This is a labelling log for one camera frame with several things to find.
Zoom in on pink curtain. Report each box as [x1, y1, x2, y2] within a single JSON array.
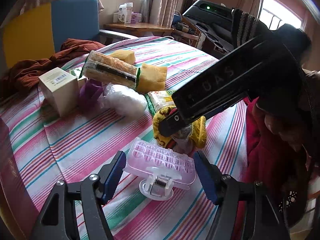
[[140, 0, 178, 27]]

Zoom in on cracker packet black label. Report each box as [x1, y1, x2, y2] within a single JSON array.
[[80, 51, 138, 89]]

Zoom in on green label cracker packet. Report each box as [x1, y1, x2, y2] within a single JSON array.
[[144, 90, 175, 116]]

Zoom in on wooden side table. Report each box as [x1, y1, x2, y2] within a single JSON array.
[[103, 23, 174, 37]]

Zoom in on grey bed rail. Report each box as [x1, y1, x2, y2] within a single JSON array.
[[99, 29, 137, 44]]

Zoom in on yellow sponge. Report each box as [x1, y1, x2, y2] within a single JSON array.
[[136, 63, 168, 94], [110, 50, 136, 64]]

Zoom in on white plastic bag bundle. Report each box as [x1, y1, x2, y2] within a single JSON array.
[[98, 83, 147, 118]]

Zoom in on rust red blanket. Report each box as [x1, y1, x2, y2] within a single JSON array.
[[1, 38, 104, 101]]

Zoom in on gold lined maroon box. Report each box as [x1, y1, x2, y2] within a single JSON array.
[[1, 120, 39, 239]]

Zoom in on person right hand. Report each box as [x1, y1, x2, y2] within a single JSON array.
[[252, 103, 305, 152]]

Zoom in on small green white box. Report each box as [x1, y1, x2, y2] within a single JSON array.
[[67, 67, 88, 89]]

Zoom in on purple snack packet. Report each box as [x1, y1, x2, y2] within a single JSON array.
[[78, 79, 104, 112]]

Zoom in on grey yellow blue headboard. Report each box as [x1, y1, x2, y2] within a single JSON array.
[[1, 0, 99, 70]]

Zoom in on striped bed sheet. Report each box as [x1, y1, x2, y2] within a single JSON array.
[[1, 37, 247, 239]]

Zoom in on cluttered shelf cart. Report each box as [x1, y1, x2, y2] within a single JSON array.
[[171, 11, 201, 48]]

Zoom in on beige carton with barcode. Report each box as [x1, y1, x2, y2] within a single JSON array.
[[39, 67, 79, 117]]

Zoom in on white boxes on table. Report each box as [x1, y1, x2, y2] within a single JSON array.
[[113, 2, 142, 24]]

